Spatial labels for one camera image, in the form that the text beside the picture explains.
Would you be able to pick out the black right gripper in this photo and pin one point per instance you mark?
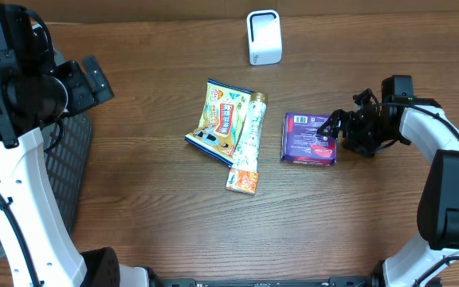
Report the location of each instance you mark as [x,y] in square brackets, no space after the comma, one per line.
[349,118]

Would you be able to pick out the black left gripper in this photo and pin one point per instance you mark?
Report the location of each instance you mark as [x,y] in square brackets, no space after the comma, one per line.
[87,96]

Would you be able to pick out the red purple pad package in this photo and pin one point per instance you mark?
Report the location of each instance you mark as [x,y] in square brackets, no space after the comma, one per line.
[302,144]

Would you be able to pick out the white floral tube gold cap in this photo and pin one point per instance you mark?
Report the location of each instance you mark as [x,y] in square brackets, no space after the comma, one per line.
[247,151]

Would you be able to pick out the small orange box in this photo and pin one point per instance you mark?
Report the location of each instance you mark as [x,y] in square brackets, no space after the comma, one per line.
[242,181]

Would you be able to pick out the yellow snack bag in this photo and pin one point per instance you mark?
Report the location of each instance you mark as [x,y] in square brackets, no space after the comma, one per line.
[221,121]

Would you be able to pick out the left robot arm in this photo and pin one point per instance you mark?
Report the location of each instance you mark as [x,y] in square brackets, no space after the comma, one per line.
[36,91]

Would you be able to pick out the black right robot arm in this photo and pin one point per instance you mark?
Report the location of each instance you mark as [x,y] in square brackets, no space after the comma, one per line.
[401,117]

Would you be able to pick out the white barcode scanner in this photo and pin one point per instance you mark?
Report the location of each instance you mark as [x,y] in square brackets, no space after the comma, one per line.
[264,37]

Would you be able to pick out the grey plastic shopping basket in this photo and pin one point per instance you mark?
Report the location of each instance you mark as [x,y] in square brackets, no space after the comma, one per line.
[66,164]

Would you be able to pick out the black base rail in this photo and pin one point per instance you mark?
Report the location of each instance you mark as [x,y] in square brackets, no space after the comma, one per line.
[261,283]

